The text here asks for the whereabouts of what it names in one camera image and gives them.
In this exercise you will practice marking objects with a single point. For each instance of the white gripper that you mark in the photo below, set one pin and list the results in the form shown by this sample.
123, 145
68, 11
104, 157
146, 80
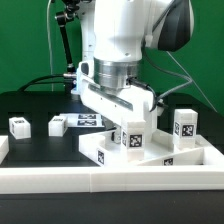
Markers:
133, 103

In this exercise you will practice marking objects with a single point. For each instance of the white square table top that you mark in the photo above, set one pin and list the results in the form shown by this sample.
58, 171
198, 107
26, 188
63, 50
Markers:
160, 151

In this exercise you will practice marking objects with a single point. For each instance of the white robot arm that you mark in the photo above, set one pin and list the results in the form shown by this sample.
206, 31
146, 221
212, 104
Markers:
115, 33

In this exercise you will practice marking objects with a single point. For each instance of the white marker base plate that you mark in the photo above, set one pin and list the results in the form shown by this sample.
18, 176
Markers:
83, 119

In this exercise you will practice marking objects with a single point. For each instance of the white U-shaped obstacle wall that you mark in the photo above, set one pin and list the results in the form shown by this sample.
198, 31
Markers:
207, 176

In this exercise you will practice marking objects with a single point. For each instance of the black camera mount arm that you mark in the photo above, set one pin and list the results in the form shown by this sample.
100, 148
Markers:
62, 18

